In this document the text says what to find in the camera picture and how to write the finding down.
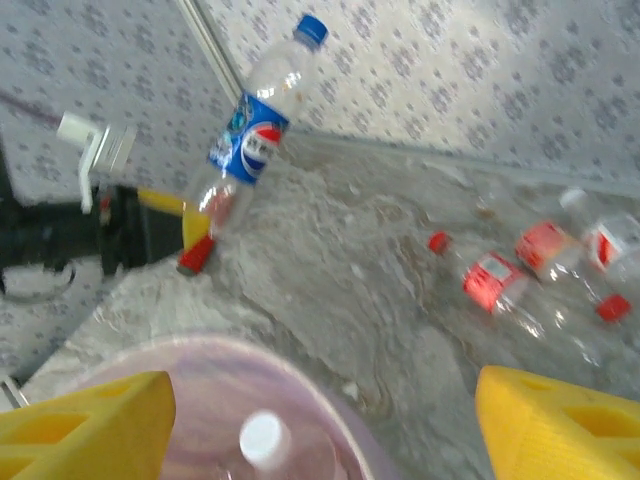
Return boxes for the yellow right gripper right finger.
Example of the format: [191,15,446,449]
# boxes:
[474,364,640,480]

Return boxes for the pink plastic bucket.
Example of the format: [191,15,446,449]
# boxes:
[69,333,401,480]

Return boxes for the large clear bottle white cap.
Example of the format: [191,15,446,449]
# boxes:
[214,408,301,480]

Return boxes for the short bottle red-white label white cap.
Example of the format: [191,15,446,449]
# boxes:
[558,187,640,286]

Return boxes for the Pepsi blue label water bottle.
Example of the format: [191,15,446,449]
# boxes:
[178,13,330,241]

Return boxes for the clear bottle red label red cap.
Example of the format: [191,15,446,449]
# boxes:
[512,217,634,324]
[427,229,549,344]

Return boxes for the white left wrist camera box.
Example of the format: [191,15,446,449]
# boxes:
[55,110,137,215]

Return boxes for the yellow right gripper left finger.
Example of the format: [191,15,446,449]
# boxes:
[0,369,177,480]

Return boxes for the aluminium frame post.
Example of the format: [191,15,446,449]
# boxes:
[172,0,247,104]

